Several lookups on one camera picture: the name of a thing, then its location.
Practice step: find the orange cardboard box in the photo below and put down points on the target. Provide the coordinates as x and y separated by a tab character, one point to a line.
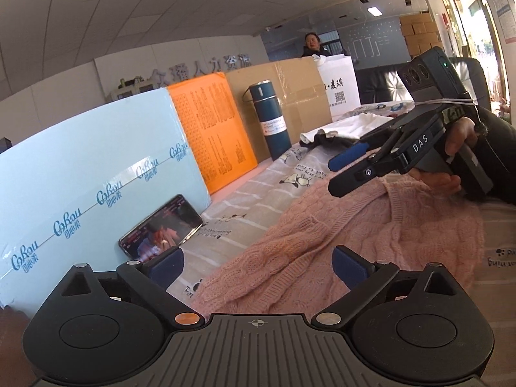
214	129

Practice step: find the person's right hand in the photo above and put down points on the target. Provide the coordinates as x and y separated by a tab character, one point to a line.
442	184

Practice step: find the pink knitted sweater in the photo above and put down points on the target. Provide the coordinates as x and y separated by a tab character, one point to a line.
395	219

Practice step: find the person's right forearm dark sleeve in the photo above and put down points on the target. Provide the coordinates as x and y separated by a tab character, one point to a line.
496	153

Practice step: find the white shopping bag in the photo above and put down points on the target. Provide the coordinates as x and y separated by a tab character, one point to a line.
340	84

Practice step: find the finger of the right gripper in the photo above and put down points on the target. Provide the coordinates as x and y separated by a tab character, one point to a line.
348	156
353	177

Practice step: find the stacked cardboard boxes background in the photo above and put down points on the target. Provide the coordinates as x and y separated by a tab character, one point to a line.
420	32

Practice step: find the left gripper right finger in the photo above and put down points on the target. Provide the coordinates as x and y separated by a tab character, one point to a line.
367	282

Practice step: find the black garment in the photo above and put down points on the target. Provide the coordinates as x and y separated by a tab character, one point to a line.
333	140

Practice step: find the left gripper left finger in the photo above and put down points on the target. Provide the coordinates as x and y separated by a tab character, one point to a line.
147	283

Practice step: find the dark blue vacuum bottle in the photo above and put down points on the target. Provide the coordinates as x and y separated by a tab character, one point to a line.
270	116

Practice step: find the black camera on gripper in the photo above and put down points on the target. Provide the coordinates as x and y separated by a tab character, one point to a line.
431	77

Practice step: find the black tufted headboard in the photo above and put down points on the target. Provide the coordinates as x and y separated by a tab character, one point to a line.
383	83

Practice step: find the light blue Cobou box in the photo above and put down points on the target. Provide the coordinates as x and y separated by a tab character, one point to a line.
70	192

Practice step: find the woman in background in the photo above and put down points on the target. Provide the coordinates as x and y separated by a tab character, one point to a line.
312	46

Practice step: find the white folded garment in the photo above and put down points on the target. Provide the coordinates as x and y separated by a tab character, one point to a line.
352	127

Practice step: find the brown cardboard box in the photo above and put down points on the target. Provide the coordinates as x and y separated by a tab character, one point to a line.
300	90

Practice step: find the smartphone playing video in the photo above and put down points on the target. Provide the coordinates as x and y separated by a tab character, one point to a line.
165	229

